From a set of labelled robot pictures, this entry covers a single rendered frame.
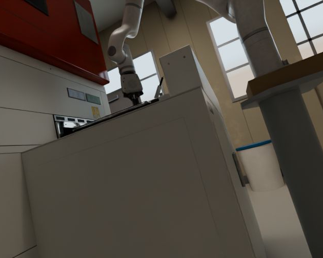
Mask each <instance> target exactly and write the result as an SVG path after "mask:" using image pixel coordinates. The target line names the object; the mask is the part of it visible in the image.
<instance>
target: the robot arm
mask: <svg viewBox="0 0 323 258"><path fill-rule="evenodd" d="M196 1H199V2H201V3H204V4H205V5H207V6H209V7H210V8H212V9H213V10H214V11H216V12H217V13H218V14H219V15H221V16H222V17H223V18H225V19H226V20H228V21H230V22H231V23H234V24H236V27H237V32H238V37H239V40H240V42H241V45H242V47H243V50H244V52H245V55H246V57H247V60H248V62H249V65H250V68H251V70H252V73H253V75H254V78H257V77H259V76H262V75H265V74H268V73H270V72H273V71H275V70H278V69H280V68H283V67H285V66H288V65H290V64H289V63H288V61H287V59H286V60H285V61H283V60H282V59H281V57H280V54H279V52H278V49H277V47H276V44H275V42H274V39H273V37H272V35H271V32H270V30H269V27H268V25H267V22H266V18H265V9H264V1H263V0H196ZM143 5H144V0H126V3H125V9H124V15H123V21H122V26H121V27H119V28H117V29H115V30H114V31H113V32H112V34H111V36H110V39H109V43H108V49H107V55H108V57H109V59H110V60H112V61H113V62H115V63H116V64H117V66H118V70H119V74H120V84H121V89H122V93H123V97H124V98H129V99H130V100H131V101H132V104H133V105H136V104H139V102H138V98H139V96H142V95H143V94H144V93H143V86H142V83H141V81H140V79H139V76H138V74H136V70H135V67H134V63H133V59H132V55H131V52H130V48H129V45H127V44H124V41H125V38H126V37H128V38H134V37H135V36H136V35H137V33H138V30H139V24H140V19H141V15H142V10H143ZM133 95H134V96H135V98H134V97H133Z"/></svg>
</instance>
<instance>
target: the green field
mask: <svg viewBox="0 0 323 258"><path fill-rule="evenodd" d="M87 99H88V101H91V102H95V103H99V104H100V100H99V98H98V97H95V96H91V95H88V94H87Z"/></svg>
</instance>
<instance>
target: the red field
mask: <svg viewBox="0 0 323 258"><path fill-rule="evenodd" d="M68 91H69V96H71V97H75V98H79V99H83V100H85V96H84V93H81V92H78V91H75V90H71V89H68Z"/></svg>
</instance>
